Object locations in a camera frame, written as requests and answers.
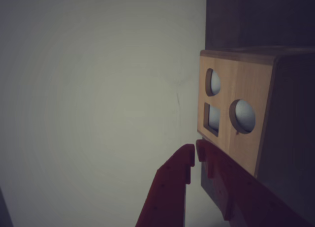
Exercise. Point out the wooden shape sorter box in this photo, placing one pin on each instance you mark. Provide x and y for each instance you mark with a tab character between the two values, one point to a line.
243	79

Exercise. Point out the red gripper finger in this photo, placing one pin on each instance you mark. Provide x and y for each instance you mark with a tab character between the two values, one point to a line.
169	187
246	200

